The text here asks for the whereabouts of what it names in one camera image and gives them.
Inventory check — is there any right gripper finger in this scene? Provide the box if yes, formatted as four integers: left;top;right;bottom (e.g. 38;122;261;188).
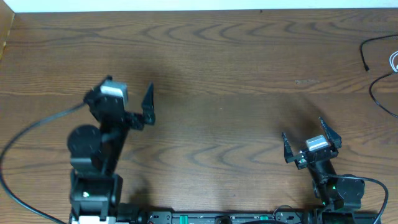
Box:
318;117;342;149
281;132;294;162

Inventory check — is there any black USB cable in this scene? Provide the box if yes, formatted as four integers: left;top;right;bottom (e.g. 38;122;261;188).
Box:
359;33;398;119

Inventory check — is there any white USB cable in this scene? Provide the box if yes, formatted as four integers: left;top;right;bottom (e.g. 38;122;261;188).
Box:
388;50;398;75

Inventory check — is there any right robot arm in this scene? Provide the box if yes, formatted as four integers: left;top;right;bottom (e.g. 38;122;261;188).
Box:
282;119;365;223

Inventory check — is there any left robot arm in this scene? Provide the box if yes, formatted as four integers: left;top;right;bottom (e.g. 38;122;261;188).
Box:
67;76;155;223

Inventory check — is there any cardboard panel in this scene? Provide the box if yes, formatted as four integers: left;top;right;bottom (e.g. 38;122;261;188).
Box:
0;0;15;58

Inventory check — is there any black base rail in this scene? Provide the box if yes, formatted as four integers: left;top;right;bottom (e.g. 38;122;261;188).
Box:
70;203;382;224

